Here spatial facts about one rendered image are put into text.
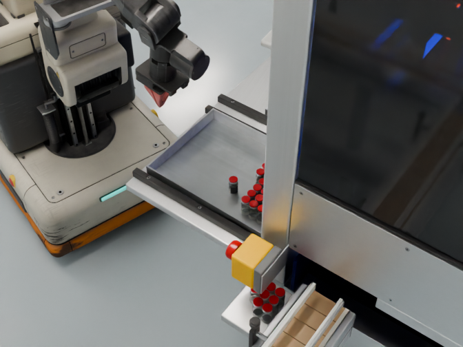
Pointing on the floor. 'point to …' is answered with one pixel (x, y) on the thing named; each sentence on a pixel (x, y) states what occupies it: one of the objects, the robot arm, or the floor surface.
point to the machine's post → (285, 119)
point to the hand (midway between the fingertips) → (160, 102)
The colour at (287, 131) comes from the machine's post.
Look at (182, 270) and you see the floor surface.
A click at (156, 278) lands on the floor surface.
